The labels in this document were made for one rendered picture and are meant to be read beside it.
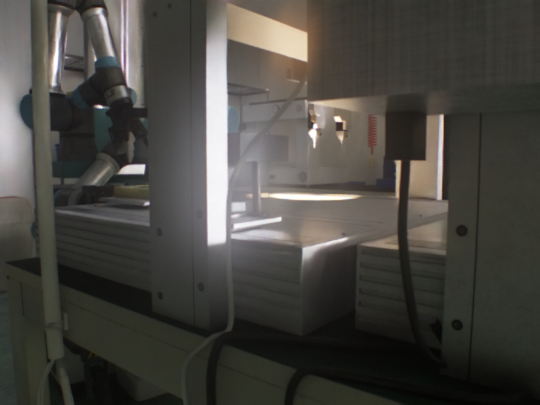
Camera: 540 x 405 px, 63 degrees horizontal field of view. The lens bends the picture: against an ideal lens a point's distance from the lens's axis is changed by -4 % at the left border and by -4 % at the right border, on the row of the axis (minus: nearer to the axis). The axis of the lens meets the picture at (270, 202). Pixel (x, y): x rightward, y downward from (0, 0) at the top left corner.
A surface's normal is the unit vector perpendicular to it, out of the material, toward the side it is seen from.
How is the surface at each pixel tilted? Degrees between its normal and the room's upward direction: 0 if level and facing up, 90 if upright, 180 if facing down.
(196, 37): 90
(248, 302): 90
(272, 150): 90
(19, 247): 93
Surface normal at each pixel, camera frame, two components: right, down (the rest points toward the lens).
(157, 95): -0.63, 0.07
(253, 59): 0.77, 0.05
